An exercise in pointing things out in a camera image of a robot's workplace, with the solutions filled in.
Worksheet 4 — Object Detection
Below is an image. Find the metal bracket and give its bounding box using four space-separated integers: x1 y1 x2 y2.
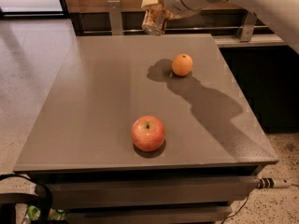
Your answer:
236 12 257 42
107 0 124 35

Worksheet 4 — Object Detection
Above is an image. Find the striped white cable plug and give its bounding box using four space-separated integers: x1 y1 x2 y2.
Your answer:
257 177 292 189

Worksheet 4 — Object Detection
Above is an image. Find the grey table drawer unit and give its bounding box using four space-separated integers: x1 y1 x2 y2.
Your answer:
15 35 278 224

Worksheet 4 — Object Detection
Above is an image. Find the red apple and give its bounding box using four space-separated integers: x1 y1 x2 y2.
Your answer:
131 116 165 152

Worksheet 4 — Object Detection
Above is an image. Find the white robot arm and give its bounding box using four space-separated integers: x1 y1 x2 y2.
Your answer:
141 0 299 53

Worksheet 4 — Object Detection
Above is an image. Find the green packet on floor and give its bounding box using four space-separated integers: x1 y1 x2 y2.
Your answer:
22 205 66 224

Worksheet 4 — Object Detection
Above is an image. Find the orange soda can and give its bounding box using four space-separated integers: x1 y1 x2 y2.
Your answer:
142 9 169 35

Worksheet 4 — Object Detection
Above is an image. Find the horizontal metal rail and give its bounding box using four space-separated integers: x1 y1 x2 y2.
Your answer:
83 25 269 35

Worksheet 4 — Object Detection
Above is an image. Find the orange fruit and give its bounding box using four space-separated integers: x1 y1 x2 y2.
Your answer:
172 53 193 77

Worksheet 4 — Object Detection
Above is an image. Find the right metal bracket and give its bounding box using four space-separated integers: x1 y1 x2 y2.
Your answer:
236 12 257 42

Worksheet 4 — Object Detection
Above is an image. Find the left metal bracket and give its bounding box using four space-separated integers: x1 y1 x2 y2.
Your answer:
107 0 124 35

